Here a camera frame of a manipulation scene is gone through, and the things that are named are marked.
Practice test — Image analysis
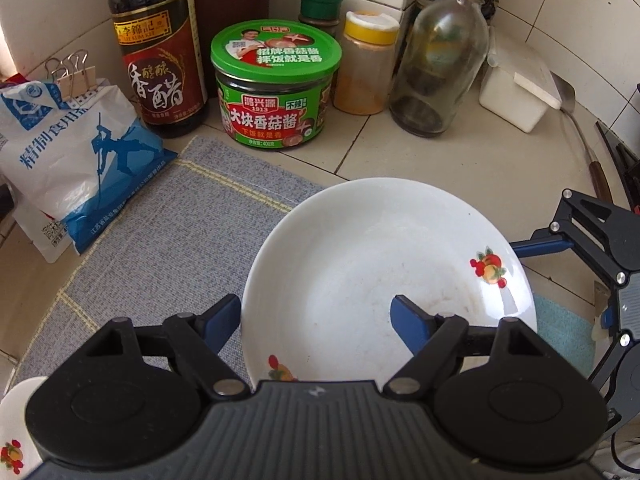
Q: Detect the metal spatula wooden handle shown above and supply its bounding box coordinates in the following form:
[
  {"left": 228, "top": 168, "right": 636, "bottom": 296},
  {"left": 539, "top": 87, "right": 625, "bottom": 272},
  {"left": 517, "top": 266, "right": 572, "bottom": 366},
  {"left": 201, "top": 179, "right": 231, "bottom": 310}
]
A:
[{"left": 550, "top": 72, "right": 613, "bottom": 203}]

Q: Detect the clear glass bottle red cap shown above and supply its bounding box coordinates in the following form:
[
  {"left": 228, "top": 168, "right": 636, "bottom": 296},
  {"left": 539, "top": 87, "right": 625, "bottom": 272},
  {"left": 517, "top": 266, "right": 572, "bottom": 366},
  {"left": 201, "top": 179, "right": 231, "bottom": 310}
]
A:
[{"left": 389, "top": 0, "right": 490, "bottom": 139}]

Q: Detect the grey checked cloth mat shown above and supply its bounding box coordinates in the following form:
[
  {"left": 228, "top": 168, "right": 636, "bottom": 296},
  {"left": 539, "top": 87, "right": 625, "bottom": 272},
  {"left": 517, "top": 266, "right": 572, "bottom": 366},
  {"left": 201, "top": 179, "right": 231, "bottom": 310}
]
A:
[{"left": 10, "top": 135, "right": 326, "bottom": 391}]

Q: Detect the white fruit print plate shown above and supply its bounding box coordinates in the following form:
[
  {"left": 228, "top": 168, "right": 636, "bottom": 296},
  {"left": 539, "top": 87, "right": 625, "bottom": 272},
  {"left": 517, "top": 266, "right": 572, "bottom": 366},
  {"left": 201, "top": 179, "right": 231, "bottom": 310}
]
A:
[
  {"left": 241, "top": 177, "right": 538, "bottom": 396},
  {"left": 0, "top": 377, "right": 46, "bottom": 480}
]

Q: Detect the yellow lid spice jar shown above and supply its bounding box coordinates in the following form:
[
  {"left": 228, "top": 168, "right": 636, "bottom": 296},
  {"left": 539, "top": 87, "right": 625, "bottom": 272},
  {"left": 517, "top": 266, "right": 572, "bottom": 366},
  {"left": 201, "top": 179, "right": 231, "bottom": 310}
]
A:
[{"left": 332, "top": 10, "right": 401, "bottom": 116}]

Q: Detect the teal cloth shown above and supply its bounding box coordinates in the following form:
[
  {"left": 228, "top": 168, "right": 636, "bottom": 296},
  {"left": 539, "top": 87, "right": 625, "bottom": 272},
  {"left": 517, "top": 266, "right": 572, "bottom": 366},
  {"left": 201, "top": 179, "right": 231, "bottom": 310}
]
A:
[{"left": 532, "top": 294, "right": 608, "bottom": 378}]

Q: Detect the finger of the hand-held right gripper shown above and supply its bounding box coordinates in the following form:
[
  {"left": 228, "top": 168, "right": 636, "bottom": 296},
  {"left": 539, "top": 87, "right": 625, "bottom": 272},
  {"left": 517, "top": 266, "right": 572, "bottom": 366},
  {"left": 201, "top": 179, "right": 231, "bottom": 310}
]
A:
[
  {"left": 589, "top": 332, "right": 640, "bottom": 442},
  {"left": 510, "top": 189, "right": 640, "bottom": 286}
]

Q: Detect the green cap spice bottle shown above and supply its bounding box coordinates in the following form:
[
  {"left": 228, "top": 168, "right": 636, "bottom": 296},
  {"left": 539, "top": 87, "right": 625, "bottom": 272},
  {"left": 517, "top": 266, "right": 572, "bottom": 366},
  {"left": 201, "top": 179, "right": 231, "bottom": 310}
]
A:
[{"left": 298, "top": 0, "right": 345, "bottom": 43}]

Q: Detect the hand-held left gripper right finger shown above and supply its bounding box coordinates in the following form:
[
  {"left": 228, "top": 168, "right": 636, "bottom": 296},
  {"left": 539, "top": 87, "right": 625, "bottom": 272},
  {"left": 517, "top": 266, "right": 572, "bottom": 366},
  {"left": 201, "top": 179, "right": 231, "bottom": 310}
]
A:
[{"left": 382, "top": 295, "right": 543, "bottom": 395}]

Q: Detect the green lid sauce jar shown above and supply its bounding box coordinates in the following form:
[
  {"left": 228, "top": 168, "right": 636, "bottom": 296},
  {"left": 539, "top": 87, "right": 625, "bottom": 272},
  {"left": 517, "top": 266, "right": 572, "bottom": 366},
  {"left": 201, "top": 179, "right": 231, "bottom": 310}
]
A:
[{"left": 210, "top": 21, "right": 344, "bottom": 150}]

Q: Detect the white and blue salt bag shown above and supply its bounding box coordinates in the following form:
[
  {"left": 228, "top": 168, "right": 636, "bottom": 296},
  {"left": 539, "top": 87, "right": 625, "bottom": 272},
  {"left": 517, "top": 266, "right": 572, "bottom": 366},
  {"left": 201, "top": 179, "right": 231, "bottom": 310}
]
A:
[{"left": 0, "top": 77, "right": 178, "bottom": 264}]

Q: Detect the white seasoning box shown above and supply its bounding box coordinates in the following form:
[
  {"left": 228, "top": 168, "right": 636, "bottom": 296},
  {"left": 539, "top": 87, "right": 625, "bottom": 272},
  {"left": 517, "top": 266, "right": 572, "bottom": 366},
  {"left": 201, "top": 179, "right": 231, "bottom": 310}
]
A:
[{"left": 479, "top": 25, "right": 563, "bottom": 133}]

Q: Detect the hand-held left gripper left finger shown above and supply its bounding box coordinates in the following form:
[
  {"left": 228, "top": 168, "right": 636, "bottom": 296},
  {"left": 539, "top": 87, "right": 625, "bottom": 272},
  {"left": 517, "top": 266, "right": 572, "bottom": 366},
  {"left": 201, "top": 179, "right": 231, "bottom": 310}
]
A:
[{"left": 96, "top": 294, "right": 248, "bottom": 402}]

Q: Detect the dark brown board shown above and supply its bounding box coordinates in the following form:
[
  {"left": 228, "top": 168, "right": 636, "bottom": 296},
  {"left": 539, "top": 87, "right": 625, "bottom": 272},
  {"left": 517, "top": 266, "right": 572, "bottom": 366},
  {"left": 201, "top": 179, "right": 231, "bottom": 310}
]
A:
[{"left": 189, "top": 0, "right": 273, "bottom": 103}]

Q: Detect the dark vinegar bottle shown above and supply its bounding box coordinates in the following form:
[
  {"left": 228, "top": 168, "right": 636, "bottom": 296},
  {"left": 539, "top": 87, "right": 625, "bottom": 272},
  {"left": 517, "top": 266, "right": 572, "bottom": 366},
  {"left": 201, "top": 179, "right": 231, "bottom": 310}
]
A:
[{"left": 107, "top": 0, "right": 210, "bottom": 139}]

